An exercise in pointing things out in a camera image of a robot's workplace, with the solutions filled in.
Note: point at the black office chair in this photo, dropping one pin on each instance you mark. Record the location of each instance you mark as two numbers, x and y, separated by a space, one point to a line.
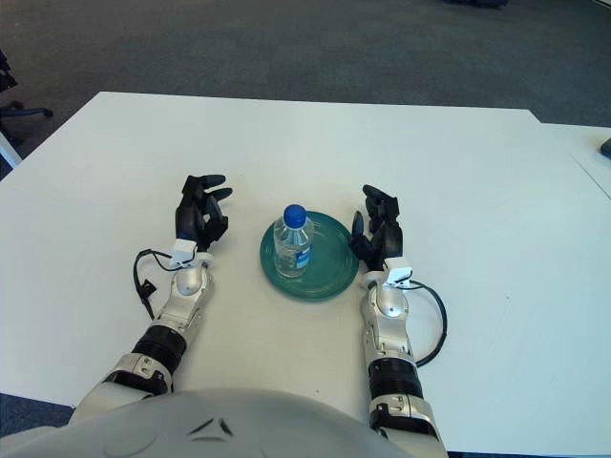
24 112

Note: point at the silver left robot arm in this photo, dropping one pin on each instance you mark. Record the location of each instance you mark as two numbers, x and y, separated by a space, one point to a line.
188 286

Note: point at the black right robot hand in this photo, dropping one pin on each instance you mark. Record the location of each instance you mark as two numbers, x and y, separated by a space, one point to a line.
391 241

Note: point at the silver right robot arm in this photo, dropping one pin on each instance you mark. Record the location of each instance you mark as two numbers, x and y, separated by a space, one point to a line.
389 307

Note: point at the clear bottle with blue cap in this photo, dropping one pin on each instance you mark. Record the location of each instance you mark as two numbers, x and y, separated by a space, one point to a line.
291 248

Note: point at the dark device on adjacent table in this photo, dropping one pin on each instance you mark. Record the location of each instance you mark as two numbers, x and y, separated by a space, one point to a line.
607 146

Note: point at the white side table leg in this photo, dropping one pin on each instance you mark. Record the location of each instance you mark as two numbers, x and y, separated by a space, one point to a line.
8 152

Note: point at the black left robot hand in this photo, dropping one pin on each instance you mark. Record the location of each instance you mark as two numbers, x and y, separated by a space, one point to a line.
195 219

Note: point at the white adjacent table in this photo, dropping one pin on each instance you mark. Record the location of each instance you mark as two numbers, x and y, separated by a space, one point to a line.
582 143

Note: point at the grey robot torso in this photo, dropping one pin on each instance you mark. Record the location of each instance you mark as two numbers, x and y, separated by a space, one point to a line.
191 429

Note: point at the green ribbed plate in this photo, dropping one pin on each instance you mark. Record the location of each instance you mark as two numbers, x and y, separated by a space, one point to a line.
334 257

